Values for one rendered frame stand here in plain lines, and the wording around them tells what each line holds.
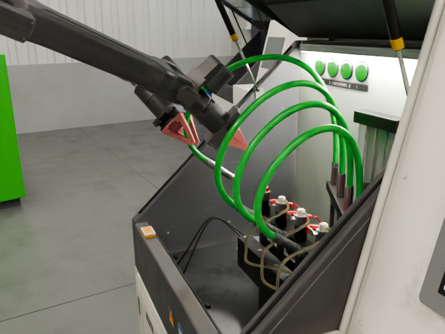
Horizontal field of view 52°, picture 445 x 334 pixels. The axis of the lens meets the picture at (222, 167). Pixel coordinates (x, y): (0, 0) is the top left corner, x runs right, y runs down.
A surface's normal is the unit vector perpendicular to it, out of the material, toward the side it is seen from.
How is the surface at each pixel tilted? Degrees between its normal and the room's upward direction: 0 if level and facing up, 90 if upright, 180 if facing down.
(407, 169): 76
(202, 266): 0
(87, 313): 0
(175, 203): 90
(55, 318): 0
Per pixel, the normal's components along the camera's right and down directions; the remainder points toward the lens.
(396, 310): -0.90, -0.11
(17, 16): 0.54, 0.63
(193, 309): -0.01, -0.96
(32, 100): 0.50, 0.25
